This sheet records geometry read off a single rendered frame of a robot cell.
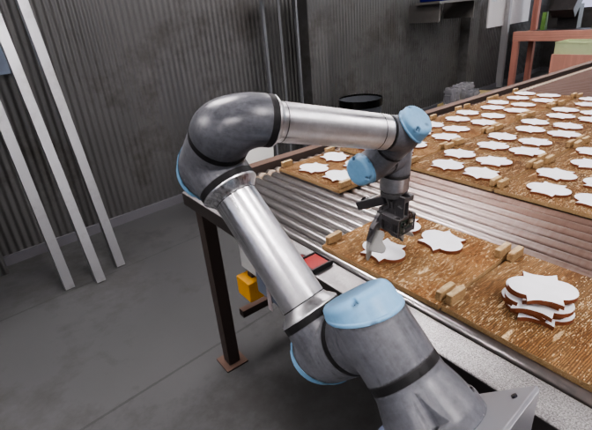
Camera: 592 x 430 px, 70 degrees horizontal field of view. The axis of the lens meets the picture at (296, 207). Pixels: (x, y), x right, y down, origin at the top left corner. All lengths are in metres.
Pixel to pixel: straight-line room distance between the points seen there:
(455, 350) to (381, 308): 0.39
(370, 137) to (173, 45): 3.38
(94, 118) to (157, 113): 0.53
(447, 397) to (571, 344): 0.45
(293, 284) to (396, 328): 0.21
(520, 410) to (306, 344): 0.32
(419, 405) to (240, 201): 0.44
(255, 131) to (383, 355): 0.40
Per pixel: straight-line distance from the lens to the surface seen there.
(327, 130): 0.80
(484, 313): 1.08
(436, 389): 0.65
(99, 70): 3.86
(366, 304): 0.63
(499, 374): 0.97
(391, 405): 0.66
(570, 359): 1.02
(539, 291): 1.08
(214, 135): 0.74
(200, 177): 0.80
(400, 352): 0.64
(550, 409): 0.94
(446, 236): 1.34
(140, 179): 4.08
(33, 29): 3.41
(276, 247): 0.76
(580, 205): 1.68
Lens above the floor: 1.58
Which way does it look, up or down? 24 degrees down
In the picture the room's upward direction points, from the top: 5 degrees counter-clockwise
